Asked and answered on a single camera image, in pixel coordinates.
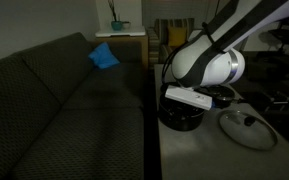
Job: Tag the blue throw pillow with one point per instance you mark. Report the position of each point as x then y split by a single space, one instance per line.
102 57

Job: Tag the yellow cushion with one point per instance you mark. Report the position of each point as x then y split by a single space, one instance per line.
176 36

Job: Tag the dark grey fabric sofa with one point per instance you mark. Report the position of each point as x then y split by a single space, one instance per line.
62 118

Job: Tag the large black cooking pot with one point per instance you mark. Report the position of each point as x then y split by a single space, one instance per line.
179 116

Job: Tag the white coffee table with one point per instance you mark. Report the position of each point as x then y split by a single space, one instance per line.
206 153

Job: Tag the glass pot lid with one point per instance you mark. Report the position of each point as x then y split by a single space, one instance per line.
247 130

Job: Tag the striped fabric armchair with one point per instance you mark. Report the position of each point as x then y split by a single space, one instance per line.
158 48

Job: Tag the wooden side table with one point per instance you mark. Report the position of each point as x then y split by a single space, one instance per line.
132 35

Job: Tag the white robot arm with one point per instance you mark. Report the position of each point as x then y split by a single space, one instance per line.
209 58

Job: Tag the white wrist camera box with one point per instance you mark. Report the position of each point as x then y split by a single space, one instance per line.
189 97

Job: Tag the small white bowl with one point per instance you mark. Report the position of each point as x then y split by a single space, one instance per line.
126 24

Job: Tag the teal potted plant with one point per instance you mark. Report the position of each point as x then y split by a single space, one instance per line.
116 24

